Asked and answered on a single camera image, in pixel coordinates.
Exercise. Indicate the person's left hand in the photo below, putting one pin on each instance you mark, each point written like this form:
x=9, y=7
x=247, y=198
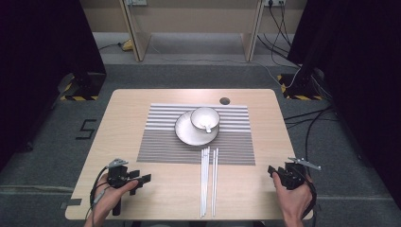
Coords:
x=107, y=197

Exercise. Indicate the white power strip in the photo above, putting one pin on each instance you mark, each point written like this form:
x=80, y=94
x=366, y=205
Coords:
x=135, y=2

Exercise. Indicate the black hazard-striped stand base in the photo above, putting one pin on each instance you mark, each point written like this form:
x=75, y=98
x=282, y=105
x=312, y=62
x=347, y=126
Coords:
x=299, y=90
x=85, y=88

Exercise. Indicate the white wall socket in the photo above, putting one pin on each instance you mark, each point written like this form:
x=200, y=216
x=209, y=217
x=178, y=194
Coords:
x=274, y=2

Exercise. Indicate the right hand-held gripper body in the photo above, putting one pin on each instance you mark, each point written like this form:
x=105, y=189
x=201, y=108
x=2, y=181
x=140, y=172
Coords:
x=291, y=176

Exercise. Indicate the light wooden desk frame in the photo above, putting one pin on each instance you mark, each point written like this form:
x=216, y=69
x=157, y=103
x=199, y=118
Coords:
x=136, y=41

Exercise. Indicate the grey striped placemat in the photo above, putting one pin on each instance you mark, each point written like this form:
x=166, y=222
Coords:
x=164, y=148

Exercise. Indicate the yellow floor object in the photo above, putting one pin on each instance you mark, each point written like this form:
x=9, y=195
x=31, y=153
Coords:
x=127, y=46

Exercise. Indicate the white cup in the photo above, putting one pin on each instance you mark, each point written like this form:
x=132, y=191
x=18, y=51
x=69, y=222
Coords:
x=201, y=115

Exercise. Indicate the person's right hand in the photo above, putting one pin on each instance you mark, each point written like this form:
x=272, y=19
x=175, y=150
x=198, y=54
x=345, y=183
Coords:
x=293, y=201

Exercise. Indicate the black curtain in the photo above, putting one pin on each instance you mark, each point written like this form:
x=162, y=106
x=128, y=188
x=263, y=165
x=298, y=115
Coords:
x=362, y=78
x=38, y=63

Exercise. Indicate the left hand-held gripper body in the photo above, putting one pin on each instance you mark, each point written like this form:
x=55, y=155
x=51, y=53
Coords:
x=117, y=175

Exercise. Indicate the white round plate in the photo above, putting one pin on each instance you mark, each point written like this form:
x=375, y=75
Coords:
x=186, y=132

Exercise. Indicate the white ceramic spoon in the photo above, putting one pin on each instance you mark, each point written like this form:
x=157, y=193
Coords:
x=207, y=127

